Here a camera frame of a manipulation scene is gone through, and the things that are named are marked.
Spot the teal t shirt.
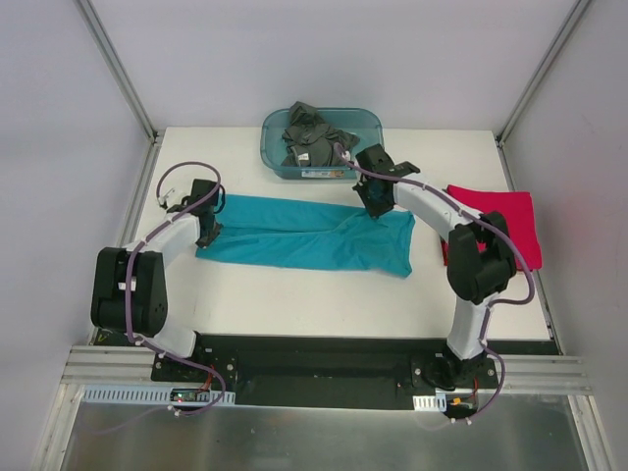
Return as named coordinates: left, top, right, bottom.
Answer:
left=196, top=194, right=415, bottom=278

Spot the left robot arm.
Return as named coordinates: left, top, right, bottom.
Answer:
left=90, top=179, right=226, bottom=382

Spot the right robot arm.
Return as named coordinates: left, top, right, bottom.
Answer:
left=353, top=144, right=517, bottom=388

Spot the teal plastic bin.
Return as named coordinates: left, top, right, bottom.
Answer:
left=260, top=107, right=384, bottom=180

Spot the dark grey crumpled shirt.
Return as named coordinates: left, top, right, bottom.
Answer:
left=282, top=101, right=360, bottom=167

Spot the folded red t shirt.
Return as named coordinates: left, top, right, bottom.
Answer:
left=446, top=184, right=543, bottom=271

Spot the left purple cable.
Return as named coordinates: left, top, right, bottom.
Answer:
left=78, top=161, right=227, bottom=436

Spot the right aluminium frame post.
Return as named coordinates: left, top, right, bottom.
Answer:
left=496, top=0, right=595, bottom=148

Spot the aluminium frame post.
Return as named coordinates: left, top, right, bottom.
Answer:
left=74, top=0, right=159, bottom=142
left=496, top=0, right=595, bottom=148

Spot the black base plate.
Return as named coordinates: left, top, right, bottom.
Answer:
left=150, top=336, right=509, bottom=410

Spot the left aluminium frame post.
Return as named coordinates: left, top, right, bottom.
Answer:
left=74, top=0, right=159, bottom=142

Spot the aluminium front rail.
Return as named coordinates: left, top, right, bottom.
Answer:
left=61, top=345, right=593, bottom=395

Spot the right white cable duct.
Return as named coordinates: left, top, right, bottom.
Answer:
left=412, top=392, right=447, bottom=413

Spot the white cable duct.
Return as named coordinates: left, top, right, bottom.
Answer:
left=412, top=392, right=447, bottom=413
left=83, top=386, right=236, bottom=407

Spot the left white cable duct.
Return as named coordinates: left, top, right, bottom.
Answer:
left=83, top=386, right=236, bottom=407

